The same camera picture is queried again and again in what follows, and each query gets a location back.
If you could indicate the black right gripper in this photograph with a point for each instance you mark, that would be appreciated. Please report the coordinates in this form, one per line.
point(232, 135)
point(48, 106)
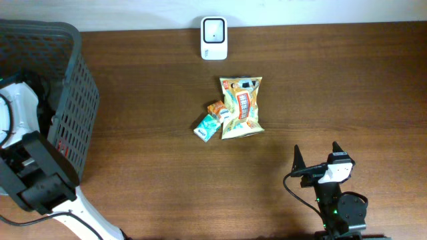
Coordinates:
point(313, 170)

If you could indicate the yellow wet wipes pack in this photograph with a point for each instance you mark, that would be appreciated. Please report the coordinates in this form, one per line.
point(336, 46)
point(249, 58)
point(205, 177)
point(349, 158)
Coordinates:
point(240, 98)

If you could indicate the orange Kleenex tissue pack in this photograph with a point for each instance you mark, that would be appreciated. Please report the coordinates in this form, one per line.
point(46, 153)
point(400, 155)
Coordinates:
point(219, 111)

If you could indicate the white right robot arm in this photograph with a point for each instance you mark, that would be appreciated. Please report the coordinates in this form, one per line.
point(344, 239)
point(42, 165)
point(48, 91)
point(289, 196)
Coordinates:
point(342, 213)

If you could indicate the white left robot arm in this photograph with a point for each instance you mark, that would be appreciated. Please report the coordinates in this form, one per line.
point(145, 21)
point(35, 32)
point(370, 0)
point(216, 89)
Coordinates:
point(33, 172)

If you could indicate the white barcode scanner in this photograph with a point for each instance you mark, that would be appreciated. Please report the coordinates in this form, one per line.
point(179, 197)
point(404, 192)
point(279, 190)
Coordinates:
point(214, 38)

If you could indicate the green Kleenex tissue pack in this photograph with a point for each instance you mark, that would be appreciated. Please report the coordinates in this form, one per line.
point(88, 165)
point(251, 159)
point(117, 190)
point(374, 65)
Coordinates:
point(207, 128)

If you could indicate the grey plastic basket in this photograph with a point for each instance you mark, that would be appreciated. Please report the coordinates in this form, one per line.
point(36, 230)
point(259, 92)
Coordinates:
point(53, 51)

